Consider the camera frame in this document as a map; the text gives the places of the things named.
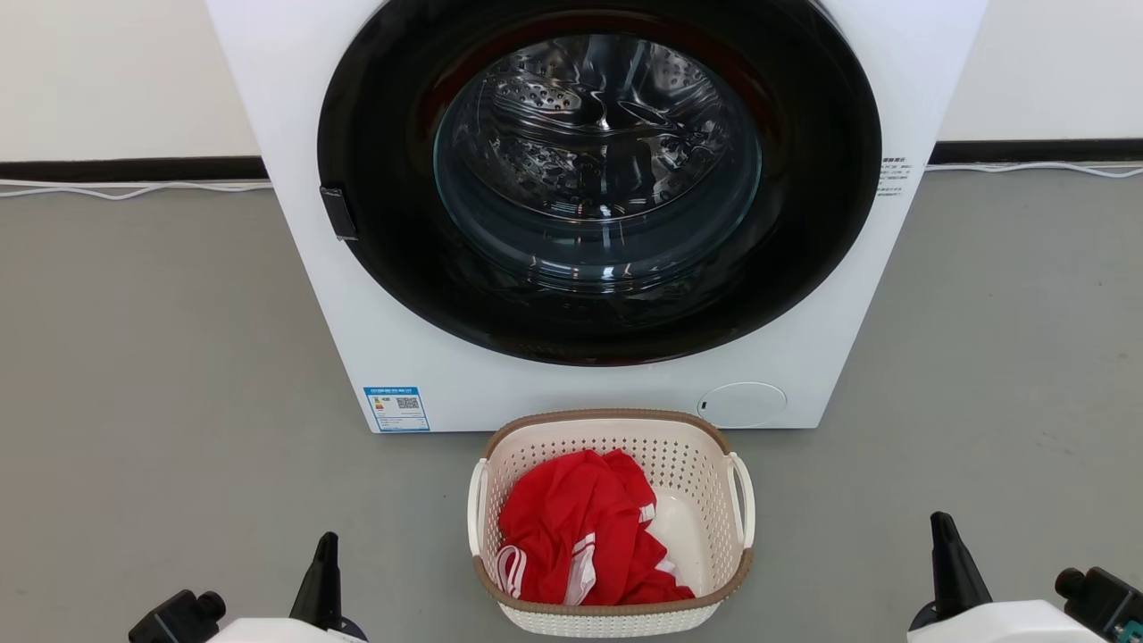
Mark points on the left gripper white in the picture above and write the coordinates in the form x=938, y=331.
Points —
x=286, y=632

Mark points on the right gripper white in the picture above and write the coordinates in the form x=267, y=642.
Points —
x=1009, y=625

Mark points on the white perforated laundry basket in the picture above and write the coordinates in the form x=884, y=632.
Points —
x=688, y=451

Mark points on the blue energy label sticker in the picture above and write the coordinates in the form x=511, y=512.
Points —
x=396, y=409

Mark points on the red garment with white stripes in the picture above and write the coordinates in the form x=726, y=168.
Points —
x=571, y=522

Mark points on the round white filter cover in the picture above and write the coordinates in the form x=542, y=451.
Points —
x=743, y=405

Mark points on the black round washer door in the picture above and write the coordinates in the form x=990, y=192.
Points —
x=384, y=223

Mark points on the small printed text label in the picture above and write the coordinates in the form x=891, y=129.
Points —
x=896, y=177

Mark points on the white front-load washing machine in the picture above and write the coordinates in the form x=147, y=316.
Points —
x=286, y=107

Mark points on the steel washer drum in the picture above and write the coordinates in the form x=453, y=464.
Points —
x=598, y=152

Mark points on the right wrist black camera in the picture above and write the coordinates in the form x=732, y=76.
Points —
x=1103, y=600

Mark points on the wrist black camera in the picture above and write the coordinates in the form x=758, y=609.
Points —
x=1103, y=600
x=174, y=618

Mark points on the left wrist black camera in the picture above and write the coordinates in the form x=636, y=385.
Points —
x=174, y=618

